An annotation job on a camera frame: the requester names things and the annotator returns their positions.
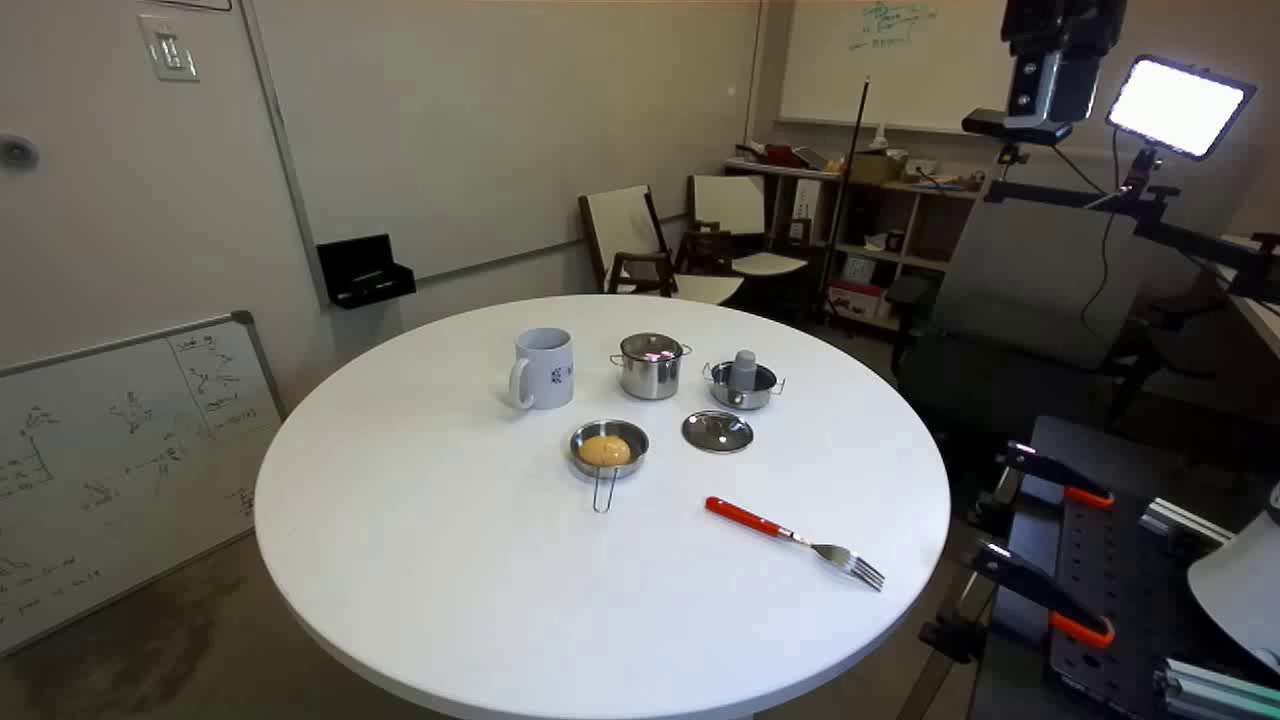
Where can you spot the small steel pot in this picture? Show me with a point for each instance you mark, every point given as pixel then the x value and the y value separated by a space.
pixel 771 390

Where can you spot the small steel bowl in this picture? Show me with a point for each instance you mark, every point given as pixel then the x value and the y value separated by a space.
pixel 716 430

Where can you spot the black camera on boom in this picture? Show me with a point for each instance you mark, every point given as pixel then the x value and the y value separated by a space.
pixel 1001 124

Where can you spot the dark wooden stick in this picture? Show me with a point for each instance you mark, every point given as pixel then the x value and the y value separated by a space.
pixel 860 121

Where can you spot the cardboard box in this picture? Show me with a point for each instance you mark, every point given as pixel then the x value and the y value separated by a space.
pixel 877 165

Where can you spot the tall steel pot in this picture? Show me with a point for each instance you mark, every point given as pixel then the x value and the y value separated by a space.
pixel 648 376

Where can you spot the white light switch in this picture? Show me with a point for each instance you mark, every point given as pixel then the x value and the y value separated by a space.
pixel 169 48

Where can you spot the leaning whiteboard with writing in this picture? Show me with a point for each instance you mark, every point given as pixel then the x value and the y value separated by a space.
pixel 120 453

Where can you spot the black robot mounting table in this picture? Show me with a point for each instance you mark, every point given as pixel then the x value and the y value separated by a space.
pixel 1135 572

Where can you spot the round wall fixture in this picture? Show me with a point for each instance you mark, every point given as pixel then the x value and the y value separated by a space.
pixel 16 154

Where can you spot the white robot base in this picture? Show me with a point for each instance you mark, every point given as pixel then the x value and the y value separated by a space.
pixel 1244 586

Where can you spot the LED light panel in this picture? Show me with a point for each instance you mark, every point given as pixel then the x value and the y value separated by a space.
pixel 1179 104

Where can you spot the silver aluminium rail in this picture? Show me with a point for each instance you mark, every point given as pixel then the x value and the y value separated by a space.
pixel 1184 520

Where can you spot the wooden shelf unit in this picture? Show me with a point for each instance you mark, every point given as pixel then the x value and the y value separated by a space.
pixel 920 222

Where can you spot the small steel pan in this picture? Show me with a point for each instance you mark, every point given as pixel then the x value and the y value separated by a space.
pixel 638 448

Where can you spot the orange food piece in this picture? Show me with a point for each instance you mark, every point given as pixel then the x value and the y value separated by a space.
pixel 607 448

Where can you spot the green tinted aluminium rail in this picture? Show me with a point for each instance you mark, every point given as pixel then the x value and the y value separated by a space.
pixel 1215 691

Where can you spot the small wall whiteboard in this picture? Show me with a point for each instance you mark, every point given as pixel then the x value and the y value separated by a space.
pixel 904 74

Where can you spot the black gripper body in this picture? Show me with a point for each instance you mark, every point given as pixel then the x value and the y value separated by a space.
pixel 1065 27

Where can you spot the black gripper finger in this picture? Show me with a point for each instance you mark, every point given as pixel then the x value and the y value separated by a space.
pixel 1078 89
pixel 1038 89

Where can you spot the white mug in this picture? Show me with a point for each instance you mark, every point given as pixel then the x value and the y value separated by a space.
pixel 545 368

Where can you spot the white wooden chair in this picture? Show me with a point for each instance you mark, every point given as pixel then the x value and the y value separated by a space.
pixel 726 201
pixel 623 230

